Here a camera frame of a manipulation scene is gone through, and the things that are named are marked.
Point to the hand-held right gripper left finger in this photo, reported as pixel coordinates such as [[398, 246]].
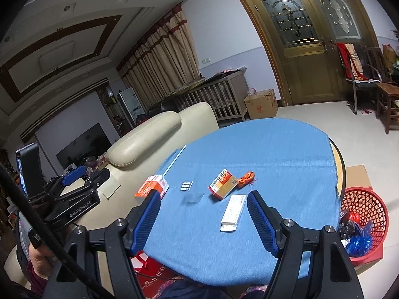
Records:
[[146, 221]]

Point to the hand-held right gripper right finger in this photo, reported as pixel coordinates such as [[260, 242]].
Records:
[[261, 221]]

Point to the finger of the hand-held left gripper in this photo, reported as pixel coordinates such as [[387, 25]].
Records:
[[99, 177], [73, 175]]

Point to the orange wrapper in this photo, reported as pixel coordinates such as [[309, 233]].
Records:
[[247, 179]]

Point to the clear plastic wrapper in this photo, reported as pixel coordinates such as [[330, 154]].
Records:
[[194, 198]]

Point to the yellow and red box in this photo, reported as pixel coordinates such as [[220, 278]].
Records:
[[223, 184]]

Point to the black plastic bag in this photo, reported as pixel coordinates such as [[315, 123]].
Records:
[[346, 227]]

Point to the red plastic bag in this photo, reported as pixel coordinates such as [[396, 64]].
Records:
[[352, 216]]

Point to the blue plastic bag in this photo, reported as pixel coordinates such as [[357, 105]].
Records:
[[360, 244]]

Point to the red plastic basket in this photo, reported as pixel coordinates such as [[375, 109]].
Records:
[[374, 205]]

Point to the person's left hand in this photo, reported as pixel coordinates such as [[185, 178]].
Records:
[[40, 258]]

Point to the black television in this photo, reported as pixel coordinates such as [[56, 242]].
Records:
[[84, 146]]

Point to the orange and white box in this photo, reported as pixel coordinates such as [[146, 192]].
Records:
[[152, 185]]

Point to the red shopping bag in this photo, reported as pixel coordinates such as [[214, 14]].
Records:
[[149, 271]]

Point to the small printed clear packet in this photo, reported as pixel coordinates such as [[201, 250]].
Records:
[[186, 186]]

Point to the round table, blue cloth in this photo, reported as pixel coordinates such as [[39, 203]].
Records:
[[265, 155]]

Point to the thin white stick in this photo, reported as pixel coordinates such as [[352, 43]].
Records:
[[174, 160]]

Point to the beige leather sofa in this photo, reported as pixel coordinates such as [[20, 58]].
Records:
[[149, 130]]

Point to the dark display cabinet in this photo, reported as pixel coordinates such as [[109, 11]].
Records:
[[110, 109]]

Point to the white standing air conditioner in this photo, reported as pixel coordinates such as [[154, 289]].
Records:
[[132, 106]]

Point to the round wooden table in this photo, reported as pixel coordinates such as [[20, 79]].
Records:
[[339, 168]]

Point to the rectangular ceiling light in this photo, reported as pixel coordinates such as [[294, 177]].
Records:
[[56, 59]]

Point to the wooden baby crib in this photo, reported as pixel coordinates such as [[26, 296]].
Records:
[[224, 96]]

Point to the beige curtain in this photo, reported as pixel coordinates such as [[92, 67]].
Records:
[[168, 53]]

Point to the pink slipper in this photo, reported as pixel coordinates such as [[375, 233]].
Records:
[[366, 111]]

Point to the wooden double door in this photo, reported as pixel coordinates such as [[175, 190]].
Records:
[[311, 74]]

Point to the brown wooden stool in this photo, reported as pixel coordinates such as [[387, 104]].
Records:
[[388, 88]]

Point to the red striped cloth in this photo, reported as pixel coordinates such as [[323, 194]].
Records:
[[346, 56]]

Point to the dark wooden armchair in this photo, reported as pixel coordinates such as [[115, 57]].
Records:
[[374, 59]]

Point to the small brown cardboard box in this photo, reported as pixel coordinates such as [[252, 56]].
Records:
[[389, 54]]

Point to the metal frame chair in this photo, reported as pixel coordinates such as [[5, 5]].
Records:
[[358, 84]]

